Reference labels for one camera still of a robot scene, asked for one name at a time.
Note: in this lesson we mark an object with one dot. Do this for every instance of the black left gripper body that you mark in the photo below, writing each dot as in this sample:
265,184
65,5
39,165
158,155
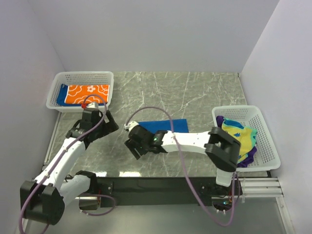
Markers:
100,117

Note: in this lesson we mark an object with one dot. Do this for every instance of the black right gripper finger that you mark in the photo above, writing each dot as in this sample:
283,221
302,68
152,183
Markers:
137,152
131,145

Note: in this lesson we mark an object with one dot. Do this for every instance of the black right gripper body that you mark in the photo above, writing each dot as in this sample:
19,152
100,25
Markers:
143,147

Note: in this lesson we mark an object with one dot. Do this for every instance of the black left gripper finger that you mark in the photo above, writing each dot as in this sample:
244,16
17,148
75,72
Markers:
109,121
106,131

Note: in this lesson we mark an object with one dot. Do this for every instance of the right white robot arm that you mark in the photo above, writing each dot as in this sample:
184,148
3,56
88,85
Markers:
221,148

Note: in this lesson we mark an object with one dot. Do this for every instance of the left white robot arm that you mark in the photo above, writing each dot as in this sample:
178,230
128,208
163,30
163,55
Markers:
44,198

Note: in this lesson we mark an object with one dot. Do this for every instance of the orange floral folded towel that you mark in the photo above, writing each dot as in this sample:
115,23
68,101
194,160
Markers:
87,94

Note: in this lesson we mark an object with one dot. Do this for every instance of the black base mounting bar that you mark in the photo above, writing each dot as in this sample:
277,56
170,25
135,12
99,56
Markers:
128,191

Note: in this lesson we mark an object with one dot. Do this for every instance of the left white plastic basket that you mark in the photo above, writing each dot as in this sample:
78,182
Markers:
70,89

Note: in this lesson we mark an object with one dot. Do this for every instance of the white plastic basket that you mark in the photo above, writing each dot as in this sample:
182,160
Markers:
70,89
266,158

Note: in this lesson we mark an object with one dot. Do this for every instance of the yellow teal patterned towel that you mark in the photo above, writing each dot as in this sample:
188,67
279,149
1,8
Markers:
244,134

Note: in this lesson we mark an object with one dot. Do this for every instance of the purple towel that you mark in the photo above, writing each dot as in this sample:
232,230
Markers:
250,159

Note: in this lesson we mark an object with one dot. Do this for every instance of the right white plastic basket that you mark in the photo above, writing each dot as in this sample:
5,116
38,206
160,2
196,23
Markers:
266,158

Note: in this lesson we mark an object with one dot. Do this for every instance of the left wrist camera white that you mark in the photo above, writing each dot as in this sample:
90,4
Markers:
93,105

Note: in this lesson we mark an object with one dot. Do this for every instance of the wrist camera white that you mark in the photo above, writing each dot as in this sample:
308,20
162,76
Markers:
129,126
93,105

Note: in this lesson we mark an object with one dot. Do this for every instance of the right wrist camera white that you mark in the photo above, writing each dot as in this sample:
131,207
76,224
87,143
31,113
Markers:
129,126

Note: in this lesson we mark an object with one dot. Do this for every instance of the aluminium rail frame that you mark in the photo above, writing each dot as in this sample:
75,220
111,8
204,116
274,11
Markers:
261,187

